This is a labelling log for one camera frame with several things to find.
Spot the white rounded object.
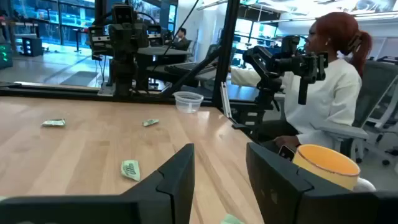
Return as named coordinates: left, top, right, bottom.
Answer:
left=353, top=177, right=377, bottom=192

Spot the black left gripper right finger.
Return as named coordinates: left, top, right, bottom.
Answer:
left=245, top=142, right=398, bottom=224

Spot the black table frame rail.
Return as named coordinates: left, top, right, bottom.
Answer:
left=0, top=81, right=218, bottom=105

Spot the black equipment box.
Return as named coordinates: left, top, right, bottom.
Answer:
left=21, top=37, right=44, bottom=57

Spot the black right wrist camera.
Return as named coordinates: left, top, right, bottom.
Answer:
left=111, top=3, right=136, bottom=25

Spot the clear plastic cup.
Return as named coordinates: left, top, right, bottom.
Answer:
left=173, top=91, right=205, bottom=114

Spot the black frame post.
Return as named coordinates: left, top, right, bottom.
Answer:
left=212, top=0, right=241, bottom=108

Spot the silver metal strip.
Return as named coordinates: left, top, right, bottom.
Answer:
left=220, top=82, right=233, bottom=118

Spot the person's phone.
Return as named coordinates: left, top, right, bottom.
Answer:
left=278, top=144, right=296, bottom=162

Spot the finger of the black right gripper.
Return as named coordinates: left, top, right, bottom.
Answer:
left=108, top=24, right=130, bottom=54
left=129, top=23, right=149, bottom=53

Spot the thin black cable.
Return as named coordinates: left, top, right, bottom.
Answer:
left=161, top=0, right=200, bottom=58

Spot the person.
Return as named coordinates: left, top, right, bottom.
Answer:
left=230, top=11, right=373, bottom=156
left=172, top=27, right=191, bottom=51

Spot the black diagonal frame brace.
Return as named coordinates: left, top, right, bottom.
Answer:
left=161, top=46, right=223, bottom=97

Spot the grey office chair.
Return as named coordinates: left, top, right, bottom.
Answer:
left=317, top=58, right=398, bottom=166

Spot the green-lit device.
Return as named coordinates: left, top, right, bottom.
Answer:
left=0, top=43, right=14, bottom=70

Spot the green stevia packet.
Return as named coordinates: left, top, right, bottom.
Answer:
left=220, top=213, right=246, bottom=224
left=41, top=119, right=67, bottom=128
left=142, top=118, right=160, bottom=128
left=120, top=159, right=141, bottom=182

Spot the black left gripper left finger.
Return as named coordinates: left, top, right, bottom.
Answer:
left=0, top=142, right=196, bottom=224

